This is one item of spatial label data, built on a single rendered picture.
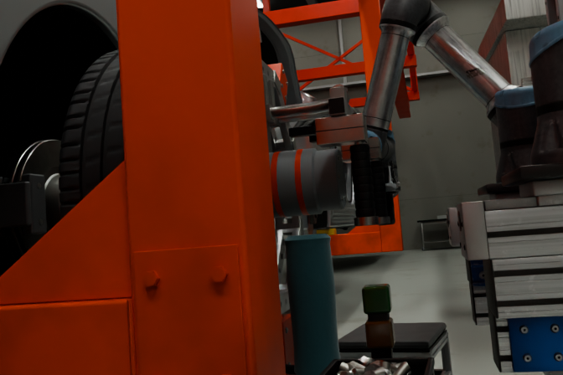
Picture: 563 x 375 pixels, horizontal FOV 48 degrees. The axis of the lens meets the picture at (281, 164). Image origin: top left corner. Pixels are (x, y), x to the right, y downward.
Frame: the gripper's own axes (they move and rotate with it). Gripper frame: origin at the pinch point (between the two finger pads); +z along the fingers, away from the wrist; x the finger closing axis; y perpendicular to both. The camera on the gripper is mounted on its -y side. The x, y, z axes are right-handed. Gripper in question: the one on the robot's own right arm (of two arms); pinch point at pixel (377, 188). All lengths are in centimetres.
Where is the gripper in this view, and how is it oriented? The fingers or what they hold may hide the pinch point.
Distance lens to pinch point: 149.0
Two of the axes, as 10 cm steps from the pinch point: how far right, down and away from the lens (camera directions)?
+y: -0.8, -9.9, 1.0
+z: -2.3, -0.8, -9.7
